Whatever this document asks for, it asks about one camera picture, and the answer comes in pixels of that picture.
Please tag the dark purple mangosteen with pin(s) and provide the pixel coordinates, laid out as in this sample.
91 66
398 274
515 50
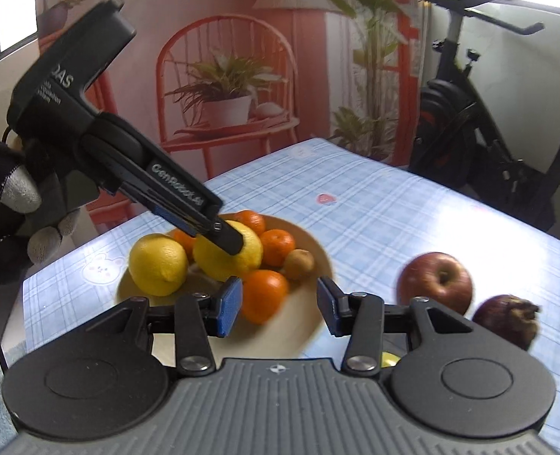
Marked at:
507 320

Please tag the printed wall poster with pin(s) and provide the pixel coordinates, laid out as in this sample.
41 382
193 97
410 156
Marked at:
308 80

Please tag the person's left hand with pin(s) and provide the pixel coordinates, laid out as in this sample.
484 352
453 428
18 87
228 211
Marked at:
22 189

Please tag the yellow lemon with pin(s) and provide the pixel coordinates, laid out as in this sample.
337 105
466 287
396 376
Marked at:
159 265
213 261

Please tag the black exercise bike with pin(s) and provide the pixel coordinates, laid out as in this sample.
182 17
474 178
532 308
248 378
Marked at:
450 118

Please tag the cream round plate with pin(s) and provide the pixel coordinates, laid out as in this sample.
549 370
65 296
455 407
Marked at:
299 305

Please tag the large orange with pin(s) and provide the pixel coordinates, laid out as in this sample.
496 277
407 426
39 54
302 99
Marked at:
263 296

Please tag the small brown longan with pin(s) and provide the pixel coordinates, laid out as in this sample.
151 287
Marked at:
299 263

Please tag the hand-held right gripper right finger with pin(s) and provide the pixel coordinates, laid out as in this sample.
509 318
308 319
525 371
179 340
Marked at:
329 310

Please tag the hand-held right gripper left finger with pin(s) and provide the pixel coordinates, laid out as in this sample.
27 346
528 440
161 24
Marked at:
228 305

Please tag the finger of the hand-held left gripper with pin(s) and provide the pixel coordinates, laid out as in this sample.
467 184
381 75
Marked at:
228 239

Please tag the red apple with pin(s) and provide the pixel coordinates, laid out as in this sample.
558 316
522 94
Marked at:
434 282

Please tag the small mandarin orange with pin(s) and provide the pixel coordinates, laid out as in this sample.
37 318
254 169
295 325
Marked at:
277 246
183 242
252 220

